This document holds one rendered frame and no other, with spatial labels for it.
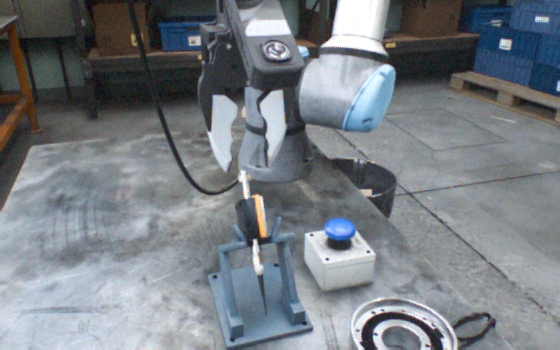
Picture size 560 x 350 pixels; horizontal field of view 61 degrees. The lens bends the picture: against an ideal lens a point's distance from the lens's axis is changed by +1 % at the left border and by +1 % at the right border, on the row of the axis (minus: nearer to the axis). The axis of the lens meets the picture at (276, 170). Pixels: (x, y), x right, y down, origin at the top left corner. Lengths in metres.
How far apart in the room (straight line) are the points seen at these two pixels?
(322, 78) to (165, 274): 0.39
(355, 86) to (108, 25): 3.12
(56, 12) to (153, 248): 3.47
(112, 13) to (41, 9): 0.59
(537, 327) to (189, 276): 1.49
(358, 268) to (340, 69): 0.33
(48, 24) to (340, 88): 3.48
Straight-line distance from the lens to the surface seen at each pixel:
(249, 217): 0.53
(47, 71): 4.42
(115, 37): 3.78
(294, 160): 0.87
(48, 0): 4.07
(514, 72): 4.47
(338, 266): 0.60
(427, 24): 4.54
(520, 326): 1.92
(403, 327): 0.54
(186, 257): 0.68
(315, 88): 0.79
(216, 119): 0.49
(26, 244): 0.79
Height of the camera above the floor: 1.20
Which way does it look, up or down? 26 degrees down
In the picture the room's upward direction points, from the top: straight up
